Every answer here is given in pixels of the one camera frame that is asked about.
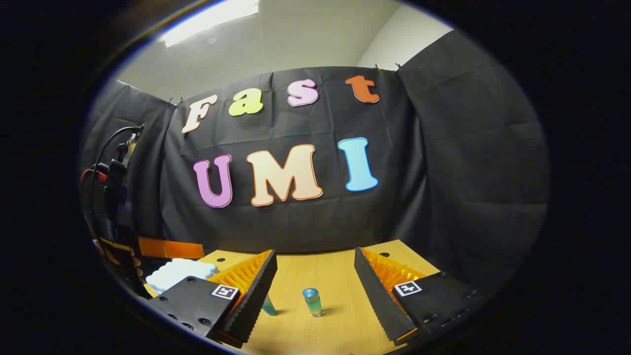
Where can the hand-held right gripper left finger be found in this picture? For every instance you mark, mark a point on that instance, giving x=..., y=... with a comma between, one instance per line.
x=256, y=296

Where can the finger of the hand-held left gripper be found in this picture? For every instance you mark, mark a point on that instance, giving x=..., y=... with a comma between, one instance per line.
x=170, y=248
x=121, y=261

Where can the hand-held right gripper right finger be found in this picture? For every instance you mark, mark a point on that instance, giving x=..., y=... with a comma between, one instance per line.
x=379, y=296

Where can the translucent teal squeeze tube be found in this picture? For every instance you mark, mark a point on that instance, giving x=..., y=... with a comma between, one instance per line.
x=268, y=305

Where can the white hard-shell suitcase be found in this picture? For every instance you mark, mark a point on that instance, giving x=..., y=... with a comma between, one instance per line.
x=180, y=273

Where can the blue-capped teal glass bottle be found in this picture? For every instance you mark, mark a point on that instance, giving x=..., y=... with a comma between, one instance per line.
x=312, y=303

